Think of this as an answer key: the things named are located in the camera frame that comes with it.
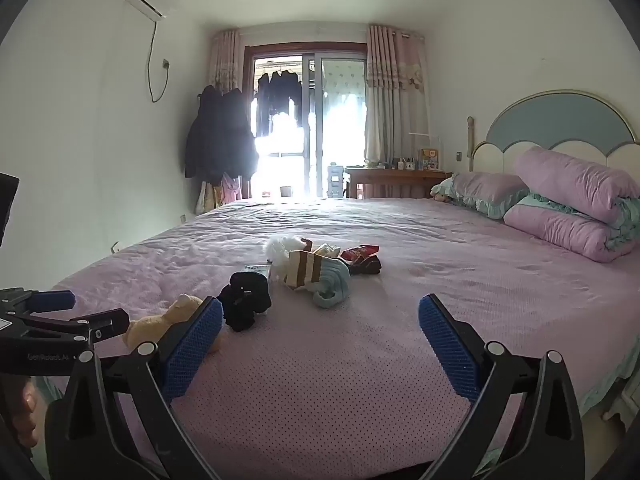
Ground blue and cream headboard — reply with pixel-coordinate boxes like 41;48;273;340
472;90;640;177

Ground plastic drawer unit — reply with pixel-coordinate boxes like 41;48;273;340
327;163;346;199

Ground pink teal pillows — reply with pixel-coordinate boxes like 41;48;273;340
502;146;640;264

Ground black power cable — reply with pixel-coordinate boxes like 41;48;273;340
146;20;170;104

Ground wooden desk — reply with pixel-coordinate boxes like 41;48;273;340
344;167;454;200

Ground black socks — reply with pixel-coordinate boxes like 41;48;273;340
217;271;273;332

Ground dark coats on rack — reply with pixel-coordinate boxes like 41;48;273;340
184;84;259;187

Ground pink and grey curtain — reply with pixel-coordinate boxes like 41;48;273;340
364;24;432;166

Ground colourful hanging bags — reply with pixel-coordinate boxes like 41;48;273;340
194;172;242;215

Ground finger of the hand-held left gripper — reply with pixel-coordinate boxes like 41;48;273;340
22;308;131;347
27;290;77;313

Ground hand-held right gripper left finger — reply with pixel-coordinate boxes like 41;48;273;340
44;296;224;480

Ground bed with pink cover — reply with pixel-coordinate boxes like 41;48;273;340
50;195;640;480

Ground red snack wrapper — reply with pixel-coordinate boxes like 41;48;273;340
341;243;380;264

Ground yellow plush toy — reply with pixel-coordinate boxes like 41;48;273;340
122;294;224;357

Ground dark hanging clothes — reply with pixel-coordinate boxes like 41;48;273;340
255;69;304;139

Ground white fluffy fur piece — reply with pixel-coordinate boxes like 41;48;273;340
264;235;304;267

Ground dark maroon sock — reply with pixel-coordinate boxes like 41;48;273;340
347;256;382;276

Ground pink pillow with teal ruffle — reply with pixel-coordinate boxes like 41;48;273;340
449;171;531;220

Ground person's left hand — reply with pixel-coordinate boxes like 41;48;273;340
6;377;41;441

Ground brown white striped sock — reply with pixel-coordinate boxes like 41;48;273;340
281;249;332;289

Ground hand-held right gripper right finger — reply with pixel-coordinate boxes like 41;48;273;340
417;294;601;480

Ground small plush doll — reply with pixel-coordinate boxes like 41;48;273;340
430;182;457;205

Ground sliding glass door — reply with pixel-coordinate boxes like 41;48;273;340
243;42;369;199

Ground white desk lamp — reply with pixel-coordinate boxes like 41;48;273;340
407;131;442;161

